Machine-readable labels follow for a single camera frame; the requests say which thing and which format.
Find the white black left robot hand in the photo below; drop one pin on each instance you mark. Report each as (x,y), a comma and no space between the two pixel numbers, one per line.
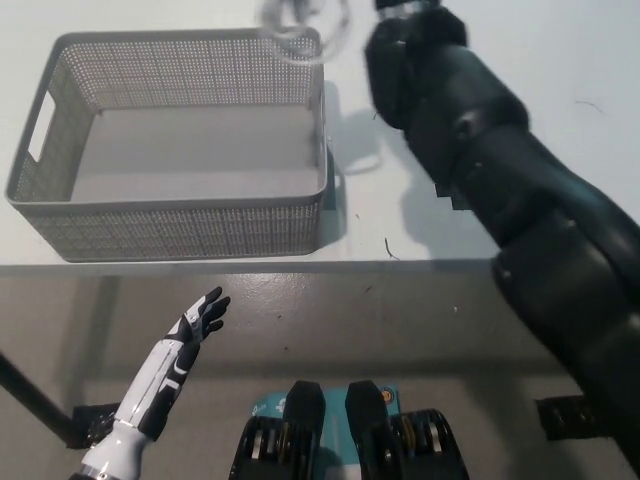
(172,360)

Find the grey perforated plastic basket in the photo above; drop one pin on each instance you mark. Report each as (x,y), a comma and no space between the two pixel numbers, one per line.
(190,230)

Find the black metal table leg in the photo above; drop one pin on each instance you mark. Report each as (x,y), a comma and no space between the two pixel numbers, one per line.
(35,400)

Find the black teal robot torso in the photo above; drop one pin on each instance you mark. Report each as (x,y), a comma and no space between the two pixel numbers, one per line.
(365,430)

